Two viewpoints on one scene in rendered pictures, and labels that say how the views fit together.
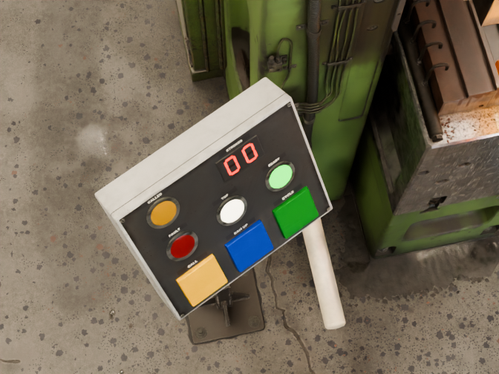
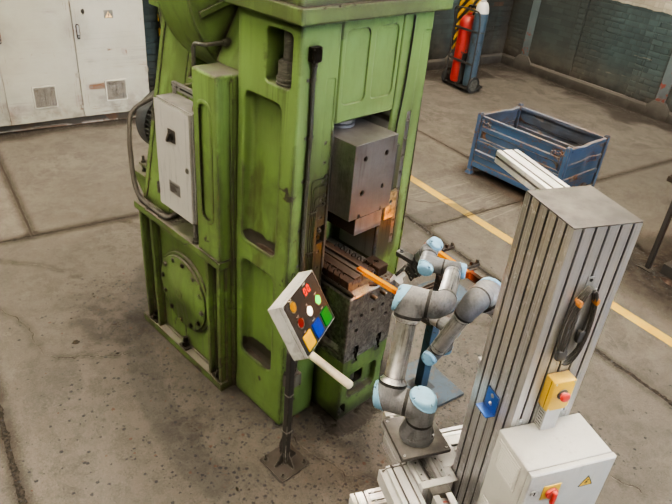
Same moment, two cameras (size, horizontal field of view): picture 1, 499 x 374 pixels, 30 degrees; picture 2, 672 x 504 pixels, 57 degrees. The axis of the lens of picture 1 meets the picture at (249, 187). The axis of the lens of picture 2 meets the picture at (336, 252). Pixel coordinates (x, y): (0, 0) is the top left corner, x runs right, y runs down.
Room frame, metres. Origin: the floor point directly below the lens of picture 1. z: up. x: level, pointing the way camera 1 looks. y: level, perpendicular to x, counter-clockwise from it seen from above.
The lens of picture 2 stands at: (-1.49, 1.28, 2.83)
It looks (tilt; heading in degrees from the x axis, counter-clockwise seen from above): 31 degrees down; 325
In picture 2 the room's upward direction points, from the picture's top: 5 degrees clockwise
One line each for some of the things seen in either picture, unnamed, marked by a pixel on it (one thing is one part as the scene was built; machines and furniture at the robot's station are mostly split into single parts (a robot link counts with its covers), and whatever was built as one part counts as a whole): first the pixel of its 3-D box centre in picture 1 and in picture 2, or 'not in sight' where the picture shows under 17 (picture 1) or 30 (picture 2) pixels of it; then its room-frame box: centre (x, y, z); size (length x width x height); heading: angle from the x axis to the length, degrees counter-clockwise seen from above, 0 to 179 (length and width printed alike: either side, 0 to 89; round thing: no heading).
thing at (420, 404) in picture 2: not in sight; (420, 405); (-0.20, -0.13, 0.98); 0.13 x 0.12 x 0.14; 41
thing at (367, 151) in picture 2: not in sight; (349, 161); (0.92, -0.45, 1.56); 0.42 x 0.39 x 0.40; 12
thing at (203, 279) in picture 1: (201, 279); (308, 340); (0.35, 0.08, 1.01); 0.07 x 0.05 x 0.07; 127
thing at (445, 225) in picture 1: (422, 129); (330, 356); (0.93, -0.46, 0.23); 0.55 x 0.37 x 0.47; 12
